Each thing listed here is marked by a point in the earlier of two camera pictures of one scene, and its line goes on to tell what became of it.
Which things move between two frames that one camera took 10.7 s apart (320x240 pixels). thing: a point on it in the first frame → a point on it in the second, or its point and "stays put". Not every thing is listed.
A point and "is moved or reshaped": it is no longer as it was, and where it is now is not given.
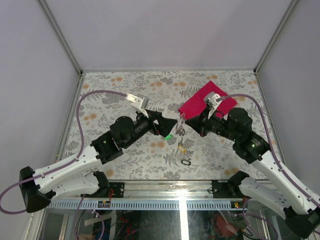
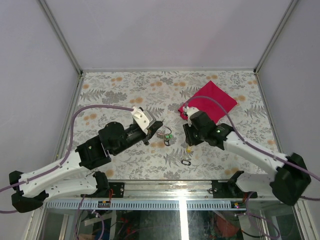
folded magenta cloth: x=195 y=104 stays put
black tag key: x=186 y=162 stays put
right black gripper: x=200 y=124 → x=188 y=131
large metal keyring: x=179 y=127 is moved or reshaped
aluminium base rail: x=156 y=194 stays put
